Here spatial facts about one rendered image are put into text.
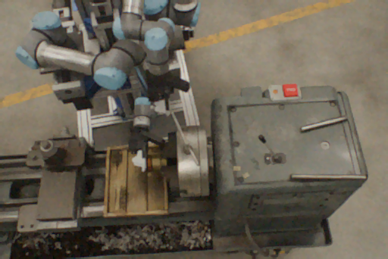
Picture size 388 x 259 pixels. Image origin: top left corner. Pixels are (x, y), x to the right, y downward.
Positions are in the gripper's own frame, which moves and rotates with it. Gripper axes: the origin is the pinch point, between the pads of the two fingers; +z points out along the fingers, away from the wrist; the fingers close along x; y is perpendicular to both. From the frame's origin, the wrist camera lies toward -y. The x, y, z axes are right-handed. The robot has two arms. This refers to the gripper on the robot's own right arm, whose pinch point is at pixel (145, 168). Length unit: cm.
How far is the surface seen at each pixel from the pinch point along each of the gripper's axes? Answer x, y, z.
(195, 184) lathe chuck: 5.2, -21.9, 10.0
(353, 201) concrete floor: -110, -129, -15
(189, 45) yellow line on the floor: -110, -18, -157
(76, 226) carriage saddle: -17.6, 33.2, 19.6
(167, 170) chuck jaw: 0.5, -10.1, 1.3
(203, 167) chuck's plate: 10.7, -25.6, 5.0
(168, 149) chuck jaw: 4.5, -10.8, -6.6
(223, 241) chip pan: -56, -35, 21
